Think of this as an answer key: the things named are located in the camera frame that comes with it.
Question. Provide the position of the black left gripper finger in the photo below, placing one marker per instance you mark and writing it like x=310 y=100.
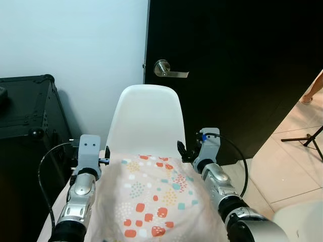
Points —
x=107 y=153

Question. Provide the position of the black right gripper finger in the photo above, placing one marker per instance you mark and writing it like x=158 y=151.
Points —
x=181 y=148

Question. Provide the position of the cream pillow with coloured dots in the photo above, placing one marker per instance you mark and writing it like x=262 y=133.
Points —
x=151 y=201

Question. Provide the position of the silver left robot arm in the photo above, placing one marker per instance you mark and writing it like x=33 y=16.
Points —
x=81 y=196

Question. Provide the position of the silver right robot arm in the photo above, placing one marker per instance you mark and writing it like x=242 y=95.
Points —
x=227 y=196

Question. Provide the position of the white plastic shell chair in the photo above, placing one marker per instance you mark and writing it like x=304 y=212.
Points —
x=146 y=121

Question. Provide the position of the white rounded chair seat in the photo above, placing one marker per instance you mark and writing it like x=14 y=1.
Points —
x=303 y=222

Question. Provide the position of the black flight case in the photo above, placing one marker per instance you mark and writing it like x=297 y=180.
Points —
x=25 y=111

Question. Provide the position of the black door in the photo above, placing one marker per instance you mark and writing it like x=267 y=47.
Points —
x=242 y=60

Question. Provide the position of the black tripod stand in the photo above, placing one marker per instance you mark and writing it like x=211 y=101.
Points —
x=310 y=137

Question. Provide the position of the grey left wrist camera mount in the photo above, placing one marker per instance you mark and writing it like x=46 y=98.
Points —
x=88 y=151

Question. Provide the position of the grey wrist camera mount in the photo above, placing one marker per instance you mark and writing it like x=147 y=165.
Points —
x=211 y=143
x=88 y=151

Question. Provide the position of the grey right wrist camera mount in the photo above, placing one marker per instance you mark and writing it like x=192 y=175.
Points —
x=211 y=143

